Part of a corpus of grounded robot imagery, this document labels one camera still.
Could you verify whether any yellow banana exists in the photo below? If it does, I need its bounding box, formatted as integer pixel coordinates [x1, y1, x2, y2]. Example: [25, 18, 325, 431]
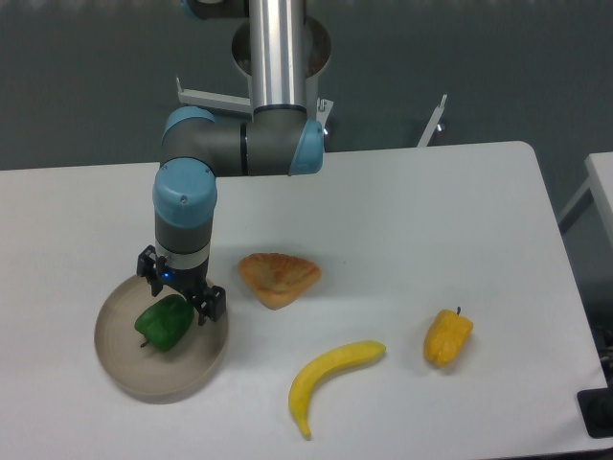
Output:
[287, 340, 387, 441]

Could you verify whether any triangular baked pastry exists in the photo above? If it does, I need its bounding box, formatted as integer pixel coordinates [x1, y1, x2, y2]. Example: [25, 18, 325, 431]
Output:
[238, 253, 322, 311]

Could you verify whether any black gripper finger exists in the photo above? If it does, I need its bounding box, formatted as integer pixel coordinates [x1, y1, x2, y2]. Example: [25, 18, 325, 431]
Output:
[136, 245, 166, 297]
[191, 285, 226, 326]

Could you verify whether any black device at table edge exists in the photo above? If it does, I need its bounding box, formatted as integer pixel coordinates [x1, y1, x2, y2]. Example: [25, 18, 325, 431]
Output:
[577, 387, 612, 439]

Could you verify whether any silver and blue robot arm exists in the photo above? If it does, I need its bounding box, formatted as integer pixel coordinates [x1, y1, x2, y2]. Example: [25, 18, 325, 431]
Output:
[136, 1, 324, 325]

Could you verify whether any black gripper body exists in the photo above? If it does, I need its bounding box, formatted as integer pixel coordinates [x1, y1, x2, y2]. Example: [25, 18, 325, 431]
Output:
[156, 265, 208, 302]

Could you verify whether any green bell pepper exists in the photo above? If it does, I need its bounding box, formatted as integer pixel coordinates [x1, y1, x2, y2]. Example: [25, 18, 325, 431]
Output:
[134, 294, 194, 353]

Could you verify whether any white side table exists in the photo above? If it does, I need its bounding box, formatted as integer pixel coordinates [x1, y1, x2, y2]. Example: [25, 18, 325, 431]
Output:
[556, 151, 613, 242]

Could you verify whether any beige round plate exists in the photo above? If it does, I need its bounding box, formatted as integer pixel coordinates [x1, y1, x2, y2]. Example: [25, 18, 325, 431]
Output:
[94, 275, 229, 403]

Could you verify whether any yellow bell pepper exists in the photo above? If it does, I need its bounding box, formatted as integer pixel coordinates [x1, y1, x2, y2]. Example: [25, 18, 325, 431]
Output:
[422, 307, 473, 368]

